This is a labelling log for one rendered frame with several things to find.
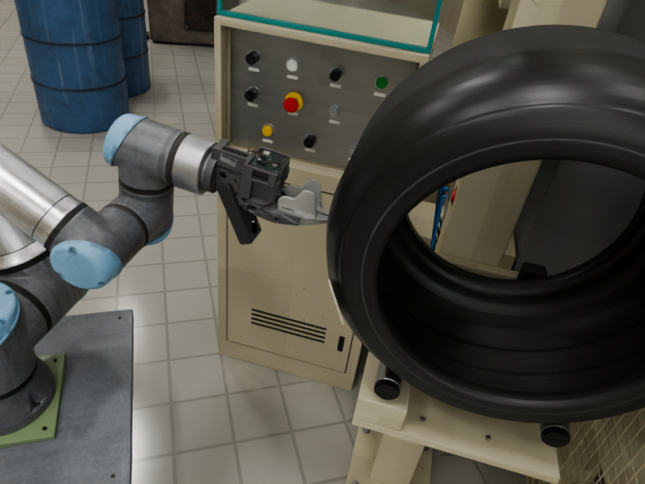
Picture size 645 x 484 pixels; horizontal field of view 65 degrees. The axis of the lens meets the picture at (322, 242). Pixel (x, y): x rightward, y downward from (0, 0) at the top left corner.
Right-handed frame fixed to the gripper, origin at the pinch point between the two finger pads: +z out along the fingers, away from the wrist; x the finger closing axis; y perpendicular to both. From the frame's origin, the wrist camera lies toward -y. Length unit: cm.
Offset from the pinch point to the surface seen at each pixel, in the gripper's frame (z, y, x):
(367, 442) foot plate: 32, -110, 40
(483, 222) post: 29.0, -6.1, 27.1
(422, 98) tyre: 7.6, 25.5, -6.1
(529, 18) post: 20.3, 32.1, 27.0
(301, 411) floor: 7, -114, 45
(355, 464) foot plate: 30, -111, 30
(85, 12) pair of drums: -191, -61, 212
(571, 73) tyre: 21.3, 33.6, -8.3
